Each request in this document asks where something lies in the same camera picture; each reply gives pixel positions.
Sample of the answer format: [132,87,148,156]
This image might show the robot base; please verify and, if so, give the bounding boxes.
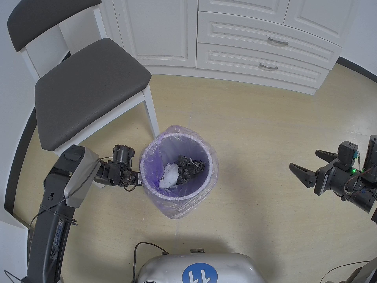
[138,248,267,283]

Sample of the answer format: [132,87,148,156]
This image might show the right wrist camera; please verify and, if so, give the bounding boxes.
[337,141,359,170]

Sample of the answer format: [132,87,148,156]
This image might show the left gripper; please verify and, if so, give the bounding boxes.
[129,171,144,187]

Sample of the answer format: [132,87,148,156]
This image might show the black plastic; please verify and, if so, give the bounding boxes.
[176,155,206,185]

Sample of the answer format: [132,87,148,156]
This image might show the black cable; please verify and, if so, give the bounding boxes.
[132,242,169,283]

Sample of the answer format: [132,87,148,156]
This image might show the white trash bin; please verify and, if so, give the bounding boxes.
[141,133,213,200]

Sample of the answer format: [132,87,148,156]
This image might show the purple plastic bag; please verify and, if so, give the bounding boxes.
[139,125,219,220]

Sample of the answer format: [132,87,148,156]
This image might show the white chair grey cushions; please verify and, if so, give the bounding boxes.
[7,0,161,159]

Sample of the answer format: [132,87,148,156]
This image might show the white wardrobe with drawers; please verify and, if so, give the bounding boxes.
[99,0,362,96]

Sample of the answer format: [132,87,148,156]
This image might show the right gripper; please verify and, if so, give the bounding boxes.
[289,150,366,200]

